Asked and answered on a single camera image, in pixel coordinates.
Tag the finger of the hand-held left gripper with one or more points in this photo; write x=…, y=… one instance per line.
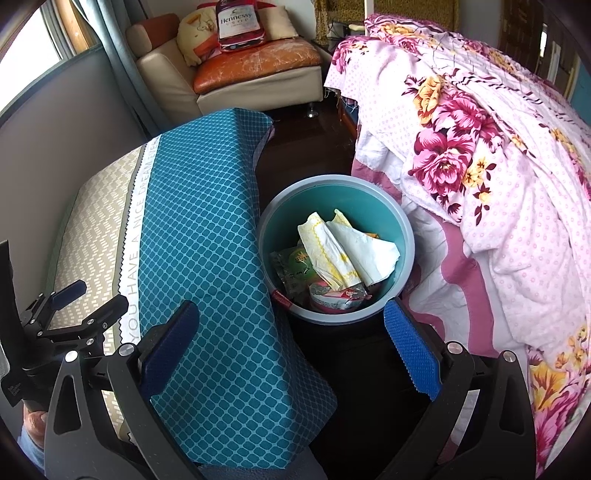
x=69, y=293
x=108, y=309

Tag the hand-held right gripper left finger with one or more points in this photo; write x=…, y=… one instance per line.
x=168, y=350

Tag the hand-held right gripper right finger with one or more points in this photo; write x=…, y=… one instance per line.
x=411, y=350

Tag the pink paper cup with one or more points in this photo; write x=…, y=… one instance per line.
x=323, y=301

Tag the white paper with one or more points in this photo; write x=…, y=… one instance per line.
x=369, y=258

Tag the red soda can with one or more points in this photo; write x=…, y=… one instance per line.
x=282, y=300

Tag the white yellow wrapper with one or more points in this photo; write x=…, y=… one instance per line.
x=323, y=254

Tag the green snack packet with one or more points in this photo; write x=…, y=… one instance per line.
x=295, y=270

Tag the teal trash bin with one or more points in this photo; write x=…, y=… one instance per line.
x=286, y=212

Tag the person's left forearm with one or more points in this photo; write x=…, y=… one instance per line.
x=30, y=451

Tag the person's left hand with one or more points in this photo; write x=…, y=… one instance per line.
x=34, y=422

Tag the pink white bed sheet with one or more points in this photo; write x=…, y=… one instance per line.
x=461, y=286

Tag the teal and beige tablecloth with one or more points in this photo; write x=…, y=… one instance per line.
x=207, y=254

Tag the floral quilt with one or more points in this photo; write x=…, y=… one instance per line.
x=461, y=138

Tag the beige sofa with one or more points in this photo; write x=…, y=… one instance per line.
x=175, y=78

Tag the window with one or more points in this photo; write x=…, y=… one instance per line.
x=27, y=55

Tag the grey blue curtain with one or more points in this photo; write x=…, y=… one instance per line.
x=115, y=55

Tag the orange seat cushion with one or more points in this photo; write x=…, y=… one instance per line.
x=258, y=62

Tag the cream printed pillow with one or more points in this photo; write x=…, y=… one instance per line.
x=194, y=32

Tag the teal wardrobe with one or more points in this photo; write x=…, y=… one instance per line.
x=581, y=87

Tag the black side table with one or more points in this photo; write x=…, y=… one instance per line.
x=332, y=34

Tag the plain beige pillow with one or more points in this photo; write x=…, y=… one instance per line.
x=278, y=23

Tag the gold patterned curtain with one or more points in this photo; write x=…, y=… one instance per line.
x=341, y=11

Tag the blue bed frame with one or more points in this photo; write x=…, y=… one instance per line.
x=348, y=115

